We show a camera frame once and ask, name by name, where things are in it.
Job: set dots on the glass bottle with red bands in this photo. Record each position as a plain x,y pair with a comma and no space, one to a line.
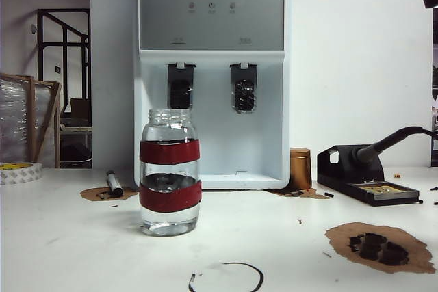
169,153

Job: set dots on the dark grey dispenser tap lever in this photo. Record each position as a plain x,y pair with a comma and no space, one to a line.
243,97
181,93

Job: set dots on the white AUX water dispenser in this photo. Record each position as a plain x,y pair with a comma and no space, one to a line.
212,15

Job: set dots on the black and white marker pen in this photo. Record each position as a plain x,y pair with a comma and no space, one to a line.
114,184

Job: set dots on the small black stick piece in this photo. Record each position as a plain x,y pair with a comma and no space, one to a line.
328,195

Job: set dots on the black soldering iron stand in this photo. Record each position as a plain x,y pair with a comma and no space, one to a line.
342,177

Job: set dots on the brown cardboard box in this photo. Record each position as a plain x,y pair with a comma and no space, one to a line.
80,105

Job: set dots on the wooden shelf unit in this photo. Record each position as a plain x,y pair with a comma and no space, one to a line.
75,129

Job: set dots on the white partition panel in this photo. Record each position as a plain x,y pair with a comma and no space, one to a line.
359,66

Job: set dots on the grey soldering iron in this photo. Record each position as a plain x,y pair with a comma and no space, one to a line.
373,153

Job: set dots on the wooden crate with plastic wrap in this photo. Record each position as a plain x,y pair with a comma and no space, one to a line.
31,117

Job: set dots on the white tape roll yellow core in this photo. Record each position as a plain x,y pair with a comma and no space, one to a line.
20,175

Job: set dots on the black metal stair frame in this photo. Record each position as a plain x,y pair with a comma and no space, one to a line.
40,49

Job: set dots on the small round grey wall fixture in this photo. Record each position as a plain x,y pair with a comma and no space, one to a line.
33,28

